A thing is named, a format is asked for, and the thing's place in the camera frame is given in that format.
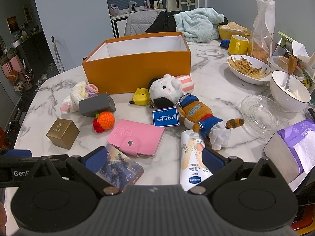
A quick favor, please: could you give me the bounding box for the dark sideboard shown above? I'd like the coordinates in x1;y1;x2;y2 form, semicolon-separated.
11;28;53;79

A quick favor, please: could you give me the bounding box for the crocheted orange fruit toy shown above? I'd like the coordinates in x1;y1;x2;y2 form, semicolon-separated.
93;111;116;133

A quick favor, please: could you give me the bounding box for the white bowl of fries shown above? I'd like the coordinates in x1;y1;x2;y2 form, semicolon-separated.
226;54;272;85

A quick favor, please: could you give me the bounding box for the row of toiletry bottles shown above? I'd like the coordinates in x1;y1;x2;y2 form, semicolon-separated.
144;0;163;9

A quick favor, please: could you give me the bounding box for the blue hang tag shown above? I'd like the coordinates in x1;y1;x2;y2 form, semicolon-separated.
152;107;179;128

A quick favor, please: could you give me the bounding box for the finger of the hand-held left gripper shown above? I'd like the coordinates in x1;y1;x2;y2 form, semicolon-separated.
0;165;33;188
0;149;69;169

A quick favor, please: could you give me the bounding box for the pink snap wallet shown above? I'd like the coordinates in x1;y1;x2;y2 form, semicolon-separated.
107;119;165;158

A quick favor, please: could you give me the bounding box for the green printed carton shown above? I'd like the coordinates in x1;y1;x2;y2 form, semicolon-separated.
276;31;315;94

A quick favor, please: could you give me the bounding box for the yellow mug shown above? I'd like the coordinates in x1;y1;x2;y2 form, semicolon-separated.
228;35;249;55

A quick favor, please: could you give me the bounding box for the white crocheted bunny toy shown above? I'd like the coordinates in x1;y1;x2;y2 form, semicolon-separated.
60;81;99;113

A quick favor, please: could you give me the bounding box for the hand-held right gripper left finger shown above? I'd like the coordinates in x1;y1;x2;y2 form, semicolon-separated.
23;146;121;198

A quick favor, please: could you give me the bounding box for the purple tissue pack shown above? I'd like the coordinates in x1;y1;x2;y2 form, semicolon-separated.
263;118;315;190

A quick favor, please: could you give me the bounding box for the clear glass plate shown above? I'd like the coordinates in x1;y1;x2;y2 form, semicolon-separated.
240;95;288;142

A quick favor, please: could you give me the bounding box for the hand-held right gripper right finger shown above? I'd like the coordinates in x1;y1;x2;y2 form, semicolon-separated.
188;148;287;198

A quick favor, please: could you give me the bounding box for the grey padded jacket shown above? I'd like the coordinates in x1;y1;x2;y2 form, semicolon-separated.
124;11;166;37

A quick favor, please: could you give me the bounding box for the small grey box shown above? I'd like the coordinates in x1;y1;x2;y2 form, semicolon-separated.
79;93;116;118

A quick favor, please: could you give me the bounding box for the clear plastic bag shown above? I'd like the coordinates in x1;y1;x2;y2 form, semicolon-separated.
248;0;275;62

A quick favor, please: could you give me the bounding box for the white plush with striped hat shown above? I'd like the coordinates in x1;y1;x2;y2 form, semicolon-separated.
148;74;194;110

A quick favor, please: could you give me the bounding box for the white bowl with rice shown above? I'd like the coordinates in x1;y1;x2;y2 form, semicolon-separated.
270;70;311;113

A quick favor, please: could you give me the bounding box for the yellow bowl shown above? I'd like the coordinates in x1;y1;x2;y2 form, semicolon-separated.
218;22;251;42

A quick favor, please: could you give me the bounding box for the black jacket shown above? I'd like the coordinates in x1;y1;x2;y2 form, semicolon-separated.
146;11;178;33

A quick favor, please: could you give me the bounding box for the brown plush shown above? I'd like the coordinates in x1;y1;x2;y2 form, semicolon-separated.
177;93;245;151

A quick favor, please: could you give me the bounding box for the wooden handled spoon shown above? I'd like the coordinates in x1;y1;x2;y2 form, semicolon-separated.
281;56;298;90

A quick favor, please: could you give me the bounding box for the clear plastic container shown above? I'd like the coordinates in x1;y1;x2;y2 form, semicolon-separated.
267;54;306;79

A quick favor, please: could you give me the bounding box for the black dumbbell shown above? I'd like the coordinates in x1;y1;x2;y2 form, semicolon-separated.
5;120;25;150

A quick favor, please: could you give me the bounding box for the small yellow toy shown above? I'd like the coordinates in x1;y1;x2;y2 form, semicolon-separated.
129;88;150;106

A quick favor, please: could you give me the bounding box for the illustrated card box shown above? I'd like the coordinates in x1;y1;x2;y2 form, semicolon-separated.
97;144;144;192

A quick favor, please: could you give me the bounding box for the small gold box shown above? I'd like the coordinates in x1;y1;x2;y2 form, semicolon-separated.
46;118;80;149

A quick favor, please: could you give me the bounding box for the white lotion tube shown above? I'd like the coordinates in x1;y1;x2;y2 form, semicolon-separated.
180;129;213;192

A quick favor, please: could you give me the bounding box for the orange cardboard box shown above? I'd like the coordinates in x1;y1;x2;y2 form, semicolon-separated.
82;32;191;95

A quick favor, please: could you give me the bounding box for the light blue fleece blanket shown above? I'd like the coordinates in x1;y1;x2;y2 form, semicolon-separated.
173;8;228;43

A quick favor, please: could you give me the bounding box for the small wall painting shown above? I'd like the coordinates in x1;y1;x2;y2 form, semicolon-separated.
6;16;19;33

